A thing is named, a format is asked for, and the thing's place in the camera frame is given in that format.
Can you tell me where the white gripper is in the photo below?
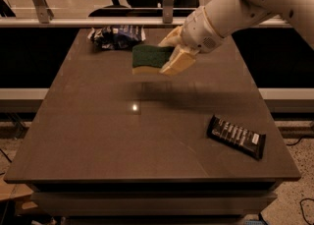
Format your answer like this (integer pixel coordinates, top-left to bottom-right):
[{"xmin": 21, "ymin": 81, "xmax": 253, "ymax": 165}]
[{"xmin": 159, "ymin": 6, "xmax": 224, "ymax": 76}]

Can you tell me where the green and yellow sponge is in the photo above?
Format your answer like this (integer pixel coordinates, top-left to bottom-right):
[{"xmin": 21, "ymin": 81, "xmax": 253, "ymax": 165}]
[{"xmin": 132, "ymin": 44, "xmax": 174, "ymax": 75}]

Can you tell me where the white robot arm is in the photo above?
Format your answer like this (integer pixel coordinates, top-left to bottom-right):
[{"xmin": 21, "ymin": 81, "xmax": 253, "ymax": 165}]
[{"xmin": 159, "ymin": 0, "xmax": 314, "ymax": 76}]

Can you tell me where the crumpled blue chip bag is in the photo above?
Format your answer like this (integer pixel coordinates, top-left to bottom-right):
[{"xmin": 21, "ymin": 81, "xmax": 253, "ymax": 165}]
[{"xmin": 87, "ymin": 25, "xmax": 146, "ymax": 50}]

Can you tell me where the brown table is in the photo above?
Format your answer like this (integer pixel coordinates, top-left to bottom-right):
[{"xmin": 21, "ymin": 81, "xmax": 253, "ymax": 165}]
[{"xmin": 5, "ymin": 30, "xmax": 300, "ymax": 224}]

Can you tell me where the black snack bar wrapper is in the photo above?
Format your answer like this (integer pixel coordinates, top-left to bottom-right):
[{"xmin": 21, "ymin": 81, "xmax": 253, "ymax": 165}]
[{"xmin": 206, "ymin": 115, "xmax": 266, "ymax": 160}]

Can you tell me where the left metal railing bracket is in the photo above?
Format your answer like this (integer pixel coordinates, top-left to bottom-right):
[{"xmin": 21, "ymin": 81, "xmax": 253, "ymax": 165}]
[{"xmin": 32, "ymin": 0, "xmax": 54, "ymax": 24}]

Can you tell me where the black floor cable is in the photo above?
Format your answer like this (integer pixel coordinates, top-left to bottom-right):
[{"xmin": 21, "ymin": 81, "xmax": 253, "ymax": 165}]
[{"xmin": 286, "ymin": 134, "xmax": 314, "ymax": 225}]

